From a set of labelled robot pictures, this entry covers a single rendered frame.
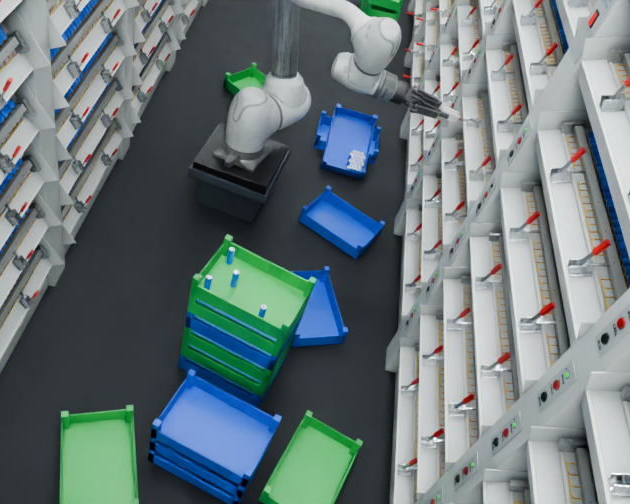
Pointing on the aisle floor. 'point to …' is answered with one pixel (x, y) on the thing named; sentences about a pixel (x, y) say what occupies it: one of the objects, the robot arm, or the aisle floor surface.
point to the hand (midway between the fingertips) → (448, 114)
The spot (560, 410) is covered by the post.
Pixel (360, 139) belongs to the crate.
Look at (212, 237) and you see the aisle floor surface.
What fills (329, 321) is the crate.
